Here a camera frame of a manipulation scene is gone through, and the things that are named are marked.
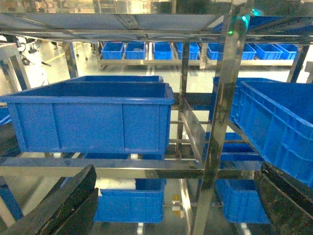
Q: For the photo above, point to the blue crate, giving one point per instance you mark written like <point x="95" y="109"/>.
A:
<point x="240" y="200"/>
<point x="277" y="118"/>

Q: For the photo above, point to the blue crate right lower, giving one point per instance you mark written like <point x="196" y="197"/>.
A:
<point x="240" y="200"/>

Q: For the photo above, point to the white plastic bag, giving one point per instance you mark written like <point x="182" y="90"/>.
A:
<point x="107" y="183"/>

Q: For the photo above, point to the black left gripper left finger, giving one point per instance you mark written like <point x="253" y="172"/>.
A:
<point x="69" y="210"/>

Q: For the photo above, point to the blue bin shelf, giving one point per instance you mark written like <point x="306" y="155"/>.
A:
<point x="93" y="117"/>
<point x="144" y="204"/>

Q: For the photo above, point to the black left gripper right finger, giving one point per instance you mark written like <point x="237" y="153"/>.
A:
<point x="287" y="202"/>

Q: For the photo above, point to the blue crate right upper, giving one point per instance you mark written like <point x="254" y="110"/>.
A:
<point x="277" y="118"/>

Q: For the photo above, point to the blue bin middle shelf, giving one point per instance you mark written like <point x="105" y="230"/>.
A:
<point x="93" y="117"/>

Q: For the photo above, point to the blue bin lower shelf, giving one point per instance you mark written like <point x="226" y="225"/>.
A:
<point x="144" y="204"/>

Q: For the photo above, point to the steel flow rack shelf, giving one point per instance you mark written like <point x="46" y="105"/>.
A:
<point x="232" y="22"/>

